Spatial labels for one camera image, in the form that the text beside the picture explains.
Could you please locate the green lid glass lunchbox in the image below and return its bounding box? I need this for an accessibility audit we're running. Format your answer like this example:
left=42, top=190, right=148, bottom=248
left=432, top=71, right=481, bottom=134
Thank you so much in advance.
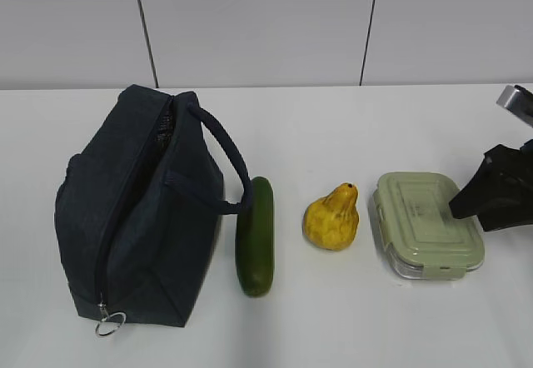
left=371, top=172, right=485, bottom=281

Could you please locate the dark navy lunch bag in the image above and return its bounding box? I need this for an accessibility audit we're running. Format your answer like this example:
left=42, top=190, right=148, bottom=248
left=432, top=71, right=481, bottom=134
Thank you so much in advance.
left=54, top=85, right=253, bottom=338

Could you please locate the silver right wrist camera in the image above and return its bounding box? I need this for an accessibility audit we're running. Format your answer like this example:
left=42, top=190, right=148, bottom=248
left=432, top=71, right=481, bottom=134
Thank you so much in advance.
left=496, top=85, right=533, bottom=127

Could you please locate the yellow pear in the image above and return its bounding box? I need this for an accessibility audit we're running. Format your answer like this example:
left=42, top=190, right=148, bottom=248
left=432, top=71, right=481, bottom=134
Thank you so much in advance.
left=302, top=182, right=360, bottom=251

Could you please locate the green cucumber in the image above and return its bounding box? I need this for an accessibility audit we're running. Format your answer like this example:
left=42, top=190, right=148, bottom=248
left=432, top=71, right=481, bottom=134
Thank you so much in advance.
left=235, top=177, right=275, bottom=297

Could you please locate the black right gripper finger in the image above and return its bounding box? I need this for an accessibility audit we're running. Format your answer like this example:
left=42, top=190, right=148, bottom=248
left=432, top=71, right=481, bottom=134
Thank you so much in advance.
left=478, top=197, right=532, bottom=231
left=449, top=143, right=532, bottom=218

